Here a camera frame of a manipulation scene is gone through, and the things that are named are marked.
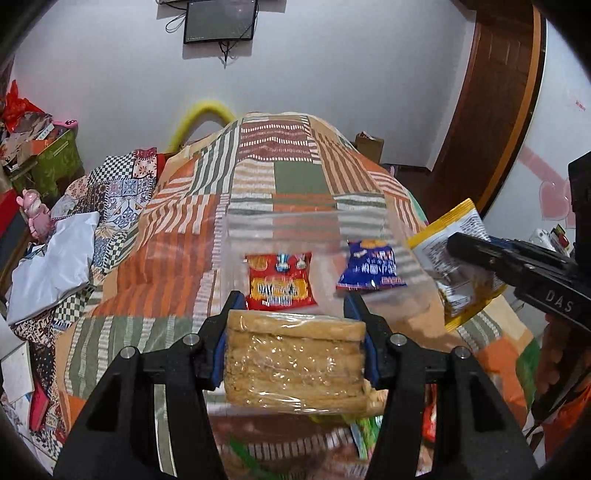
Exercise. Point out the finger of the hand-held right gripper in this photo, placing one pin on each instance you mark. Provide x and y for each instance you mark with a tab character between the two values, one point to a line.
475	251
531	254

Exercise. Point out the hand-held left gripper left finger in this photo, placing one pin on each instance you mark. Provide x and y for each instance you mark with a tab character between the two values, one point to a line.
219	364

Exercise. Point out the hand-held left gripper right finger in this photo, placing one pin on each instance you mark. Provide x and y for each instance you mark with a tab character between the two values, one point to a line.
371	364

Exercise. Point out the yellow and white snack bag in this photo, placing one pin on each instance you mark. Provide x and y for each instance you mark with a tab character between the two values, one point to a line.
461	286

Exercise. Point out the clear-wrapped biscuit pack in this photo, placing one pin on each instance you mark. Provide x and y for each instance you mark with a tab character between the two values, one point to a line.
295	360

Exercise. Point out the blue snack packet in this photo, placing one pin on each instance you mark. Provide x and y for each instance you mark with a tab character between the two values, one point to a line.
371	267

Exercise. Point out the red snack packet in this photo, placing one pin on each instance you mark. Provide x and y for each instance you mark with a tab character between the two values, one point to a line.
279	281

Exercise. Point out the clear plastic container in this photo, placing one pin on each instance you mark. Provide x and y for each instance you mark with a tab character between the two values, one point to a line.
323	230

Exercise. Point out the white small appliance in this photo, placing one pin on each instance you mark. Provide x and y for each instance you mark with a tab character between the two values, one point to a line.
547	240

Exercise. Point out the pink heart sticker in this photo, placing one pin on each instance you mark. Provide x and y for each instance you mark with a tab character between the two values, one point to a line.
554	194

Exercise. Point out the striped patchwork blanket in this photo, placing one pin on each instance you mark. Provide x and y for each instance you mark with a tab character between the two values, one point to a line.
184	258

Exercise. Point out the brown cardboard box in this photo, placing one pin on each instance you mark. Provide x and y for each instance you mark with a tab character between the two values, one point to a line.
369	147

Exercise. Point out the brown wooden door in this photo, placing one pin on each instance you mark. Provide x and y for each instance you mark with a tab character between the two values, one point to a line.
498	92

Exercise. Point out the white plastic bag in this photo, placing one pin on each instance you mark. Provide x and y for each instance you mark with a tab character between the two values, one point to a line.
51	272

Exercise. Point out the checkered patterned quilt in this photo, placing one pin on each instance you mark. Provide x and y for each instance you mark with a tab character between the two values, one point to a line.
120	194

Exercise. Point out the white flat box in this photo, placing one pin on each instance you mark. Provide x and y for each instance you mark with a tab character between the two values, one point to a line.
16	374

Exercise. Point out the pink toy figure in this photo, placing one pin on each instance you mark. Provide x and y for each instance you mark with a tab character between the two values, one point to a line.
37	217

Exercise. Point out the yellow foam tube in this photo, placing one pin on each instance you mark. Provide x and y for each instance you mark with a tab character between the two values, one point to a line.
203	110

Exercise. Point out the green storage box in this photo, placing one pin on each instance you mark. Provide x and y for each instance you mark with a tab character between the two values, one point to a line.
55	161

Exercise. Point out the small pink object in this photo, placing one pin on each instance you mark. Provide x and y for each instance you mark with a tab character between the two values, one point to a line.
66	123

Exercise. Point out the pile of cardboard scraps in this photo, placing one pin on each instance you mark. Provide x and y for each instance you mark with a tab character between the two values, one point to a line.
23	138

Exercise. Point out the red crumpled bag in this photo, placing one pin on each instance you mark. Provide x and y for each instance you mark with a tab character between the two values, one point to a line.
18	106

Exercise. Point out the black wall monitor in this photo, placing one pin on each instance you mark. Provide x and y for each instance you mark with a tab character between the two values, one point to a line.
220	21

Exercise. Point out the black wall-mounted device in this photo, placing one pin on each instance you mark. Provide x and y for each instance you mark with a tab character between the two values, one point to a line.
173	1

